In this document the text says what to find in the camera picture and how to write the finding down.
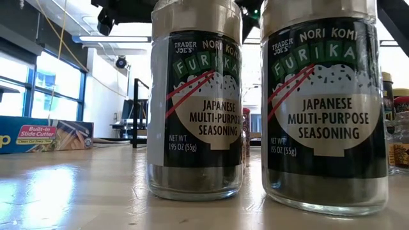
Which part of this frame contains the dark jar with yellow lid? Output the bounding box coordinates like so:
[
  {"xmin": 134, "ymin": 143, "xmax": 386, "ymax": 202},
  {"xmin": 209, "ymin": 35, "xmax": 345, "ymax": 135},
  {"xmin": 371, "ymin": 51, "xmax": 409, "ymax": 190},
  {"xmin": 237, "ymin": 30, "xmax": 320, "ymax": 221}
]
[{"xmin": 382, "ymin": 72, "xmax": 396, "ymax": 135}]

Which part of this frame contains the yellow cable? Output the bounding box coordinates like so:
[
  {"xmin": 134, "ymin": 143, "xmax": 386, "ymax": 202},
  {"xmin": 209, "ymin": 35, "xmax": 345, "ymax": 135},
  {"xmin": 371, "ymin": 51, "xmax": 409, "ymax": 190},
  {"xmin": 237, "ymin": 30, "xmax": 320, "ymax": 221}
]
[{"xmin": 35, "ymin": 0, "xmax": 90, "ymax": 121}]

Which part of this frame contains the furikake jar with tan lid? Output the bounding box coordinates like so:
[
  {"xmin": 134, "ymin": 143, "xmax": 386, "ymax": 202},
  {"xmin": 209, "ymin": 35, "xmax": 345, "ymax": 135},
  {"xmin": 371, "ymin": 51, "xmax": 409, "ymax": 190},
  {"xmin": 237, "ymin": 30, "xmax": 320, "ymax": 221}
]
[
  {"xmin": 260, "ymin": 0, "xmax": 390, "ymax": 217},
  {"xmin": 146, "ymin": 0, "xmax": 243, "ymax": 202}
]

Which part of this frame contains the dark computer monitor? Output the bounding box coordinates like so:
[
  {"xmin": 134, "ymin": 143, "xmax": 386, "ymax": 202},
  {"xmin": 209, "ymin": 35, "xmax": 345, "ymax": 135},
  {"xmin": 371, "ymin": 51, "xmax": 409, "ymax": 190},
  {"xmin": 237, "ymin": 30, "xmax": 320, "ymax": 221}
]
[{"xmin": 121, "ymin": 99, "xmax": 135, "ymax": 121}]

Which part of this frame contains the window with blue frame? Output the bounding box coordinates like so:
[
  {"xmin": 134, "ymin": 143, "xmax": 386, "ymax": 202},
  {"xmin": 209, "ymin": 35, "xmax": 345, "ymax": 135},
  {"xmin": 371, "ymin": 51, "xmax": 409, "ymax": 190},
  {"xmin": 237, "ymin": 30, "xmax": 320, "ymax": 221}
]
[{"xmin": 0, "ymin": 47, "xmax": 88, "ymax": 122}]

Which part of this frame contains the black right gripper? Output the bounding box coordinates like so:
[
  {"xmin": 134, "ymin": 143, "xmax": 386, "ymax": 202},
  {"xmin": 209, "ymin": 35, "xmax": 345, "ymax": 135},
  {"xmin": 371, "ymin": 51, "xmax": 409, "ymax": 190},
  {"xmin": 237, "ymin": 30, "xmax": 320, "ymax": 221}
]
[{"xmin": 242, "ymin": 0, "xmax": 263, "ymax": 42}]

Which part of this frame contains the blue plastic wrap box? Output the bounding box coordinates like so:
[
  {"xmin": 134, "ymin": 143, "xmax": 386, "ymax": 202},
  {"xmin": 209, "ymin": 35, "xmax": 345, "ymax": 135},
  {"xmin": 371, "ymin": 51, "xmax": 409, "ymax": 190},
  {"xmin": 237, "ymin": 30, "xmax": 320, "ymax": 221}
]
[{"xmin": 0, "ymin": 115, "xmax": 95, "ymax": 155}]

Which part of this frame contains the gray desk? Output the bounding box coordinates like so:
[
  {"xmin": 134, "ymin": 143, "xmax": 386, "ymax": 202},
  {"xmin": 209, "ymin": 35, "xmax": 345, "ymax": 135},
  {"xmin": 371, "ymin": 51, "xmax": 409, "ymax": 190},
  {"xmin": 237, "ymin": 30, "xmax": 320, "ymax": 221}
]
[{"xmin": 0, "ymin": 85, "xmax": 20, "ymax": 104}]

